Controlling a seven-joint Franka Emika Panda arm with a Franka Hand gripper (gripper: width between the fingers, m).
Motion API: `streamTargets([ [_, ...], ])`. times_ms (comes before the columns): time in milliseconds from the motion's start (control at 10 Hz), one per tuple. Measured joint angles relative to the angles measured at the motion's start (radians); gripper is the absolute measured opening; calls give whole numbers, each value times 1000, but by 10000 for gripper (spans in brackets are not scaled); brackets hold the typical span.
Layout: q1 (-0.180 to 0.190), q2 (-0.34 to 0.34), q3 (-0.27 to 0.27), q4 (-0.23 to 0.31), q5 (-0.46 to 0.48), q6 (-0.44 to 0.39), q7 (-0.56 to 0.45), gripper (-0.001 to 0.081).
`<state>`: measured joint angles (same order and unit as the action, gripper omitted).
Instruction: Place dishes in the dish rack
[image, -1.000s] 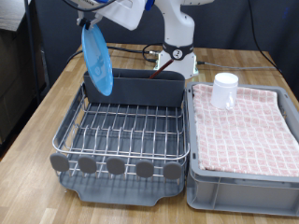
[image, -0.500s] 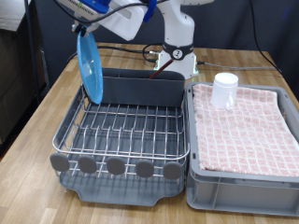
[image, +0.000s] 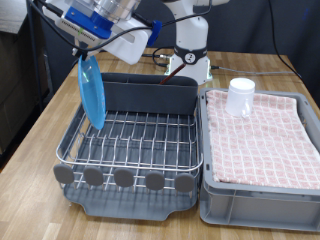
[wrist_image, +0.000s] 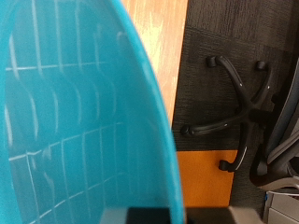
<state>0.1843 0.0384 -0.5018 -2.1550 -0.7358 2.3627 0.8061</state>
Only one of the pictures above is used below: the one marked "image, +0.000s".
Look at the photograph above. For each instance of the brown background cabinet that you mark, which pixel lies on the brown background cabinet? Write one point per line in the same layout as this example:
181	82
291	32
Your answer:
13	83

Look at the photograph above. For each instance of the light gray textured sheet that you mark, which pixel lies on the light gray textured sheet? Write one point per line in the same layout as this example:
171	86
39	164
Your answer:
11	13

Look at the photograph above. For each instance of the black vertical pole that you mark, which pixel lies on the black vertical pole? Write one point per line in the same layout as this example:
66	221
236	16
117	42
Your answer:
33	66

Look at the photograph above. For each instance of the pink checkered towel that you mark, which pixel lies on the pink checkered towel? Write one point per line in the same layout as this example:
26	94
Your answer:
266	146

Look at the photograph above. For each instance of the blue plate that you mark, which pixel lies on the blue plate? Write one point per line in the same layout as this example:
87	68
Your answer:
91	93

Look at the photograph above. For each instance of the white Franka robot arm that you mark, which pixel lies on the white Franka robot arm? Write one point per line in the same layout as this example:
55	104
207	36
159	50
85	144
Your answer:
190	30

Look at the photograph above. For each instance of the dark gray cutlery holder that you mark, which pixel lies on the dark gray cutlery holder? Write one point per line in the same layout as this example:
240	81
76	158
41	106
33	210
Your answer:
150	96

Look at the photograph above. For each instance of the dark partition panel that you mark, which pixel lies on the dark partition panel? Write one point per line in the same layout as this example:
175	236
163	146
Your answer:
240	20

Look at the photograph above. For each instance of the grey dish drying rack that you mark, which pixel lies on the grey dish drying rack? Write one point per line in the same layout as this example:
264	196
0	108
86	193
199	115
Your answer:
133	208

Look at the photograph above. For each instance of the white plastic mug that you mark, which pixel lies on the white plastic mug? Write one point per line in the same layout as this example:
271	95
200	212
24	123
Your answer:
238	96

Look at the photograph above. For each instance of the gray plastic crate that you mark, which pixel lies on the gray plastic crate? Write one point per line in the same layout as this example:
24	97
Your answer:
260	206

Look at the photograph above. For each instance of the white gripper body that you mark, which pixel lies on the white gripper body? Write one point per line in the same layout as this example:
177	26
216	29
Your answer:
130	46

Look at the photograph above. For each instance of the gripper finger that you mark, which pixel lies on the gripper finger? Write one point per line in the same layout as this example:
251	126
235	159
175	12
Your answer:
75	52
85	55

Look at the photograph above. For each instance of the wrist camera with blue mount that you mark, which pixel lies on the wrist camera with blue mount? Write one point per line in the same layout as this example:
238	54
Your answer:
86	20

